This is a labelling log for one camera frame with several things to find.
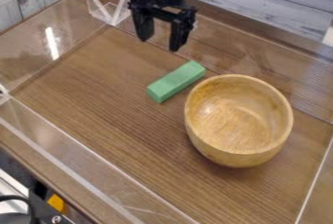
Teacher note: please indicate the yellow and black device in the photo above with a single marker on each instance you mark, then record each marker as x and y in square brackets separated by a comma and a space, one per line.
[56, 202]

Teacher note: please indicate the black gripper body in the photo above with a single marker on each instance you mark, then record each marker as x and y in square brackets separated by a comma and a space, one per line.
[167, 10]

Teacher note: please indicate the clear acrylic tray wall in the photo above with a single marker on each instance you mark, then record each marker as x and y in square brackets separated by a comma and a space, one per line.
[95, 186]

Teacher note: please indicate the clear acrylic corner bracket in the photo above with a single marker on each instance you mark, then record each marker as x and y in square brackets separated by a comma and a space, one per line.
[108, 13]

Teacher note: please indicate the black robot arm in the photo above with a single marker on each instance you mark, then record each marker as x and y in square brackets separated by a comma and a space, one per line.
[172, 11]

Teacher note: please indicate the brown wooden bowl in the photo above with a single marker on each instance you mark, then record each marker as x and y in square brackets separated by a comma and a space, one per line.
[238, 120]

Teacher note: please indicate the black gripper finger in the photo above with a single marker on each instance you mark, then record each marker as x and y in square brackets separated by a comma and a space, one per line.
[179, 30]
[143, 23]

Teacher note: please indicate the green rectangular block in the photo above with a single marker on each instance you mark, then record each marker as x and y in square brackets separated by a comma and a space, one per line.
[175, 81]

